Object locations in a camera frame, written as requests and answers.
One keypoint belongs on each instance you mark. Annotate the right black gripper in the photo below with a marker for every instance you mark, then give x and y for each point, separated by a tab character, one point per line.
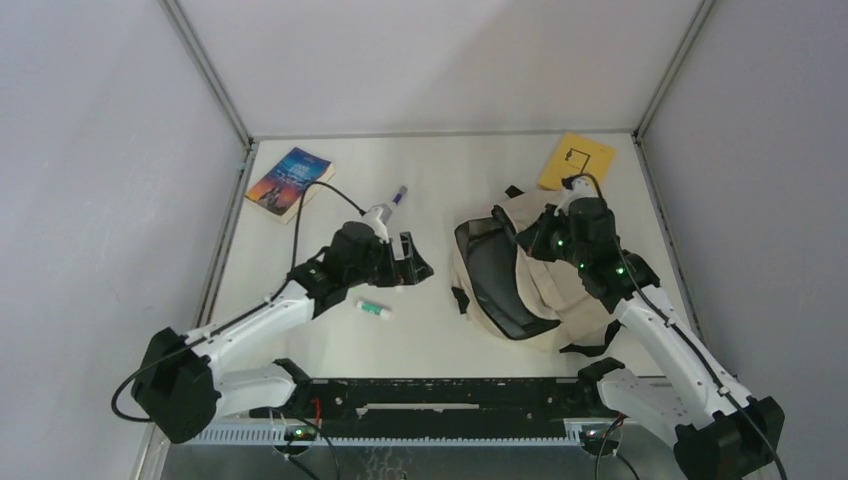
533	237

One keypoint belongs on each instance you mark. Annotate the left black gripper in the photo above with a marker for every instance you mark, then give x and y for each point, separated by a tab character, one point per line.
406	272

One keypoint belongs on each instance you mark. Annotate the yellow notebook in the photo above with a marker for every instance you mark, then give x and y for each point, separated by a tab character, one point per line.
575	154

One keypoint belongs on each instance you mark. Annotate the beige canvas backpack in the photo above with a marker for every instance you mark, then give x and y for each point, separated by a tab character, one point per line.
515	298

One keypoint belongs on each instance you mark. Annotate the Jane Eyre paperback book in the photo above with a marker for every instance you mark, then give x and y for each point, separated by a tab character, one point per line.
279	192

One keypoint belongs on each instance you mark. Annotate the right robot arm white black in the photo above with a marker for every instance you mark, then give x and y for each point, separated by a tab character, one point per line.
714	425

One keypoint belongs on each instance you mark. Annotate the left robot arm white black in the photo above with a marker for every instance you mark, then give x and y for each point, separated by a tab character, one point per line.
186	381

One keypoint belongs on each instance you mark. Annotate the purple grey USB stick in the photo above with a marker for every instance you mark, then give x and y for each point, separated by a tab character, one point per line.
401	193

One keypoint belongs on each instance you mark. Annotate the green white glue stick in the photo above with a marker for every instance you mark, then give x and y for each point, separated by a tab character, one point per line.
374	309

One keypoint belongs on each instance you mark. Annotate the black mounting base rail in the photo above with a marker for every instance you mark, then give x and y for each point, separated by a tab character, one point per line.
441	406

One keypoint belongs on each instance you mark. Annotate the white slotted cable duct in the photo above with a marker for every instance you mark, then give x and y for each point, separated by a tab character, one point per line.
266	434

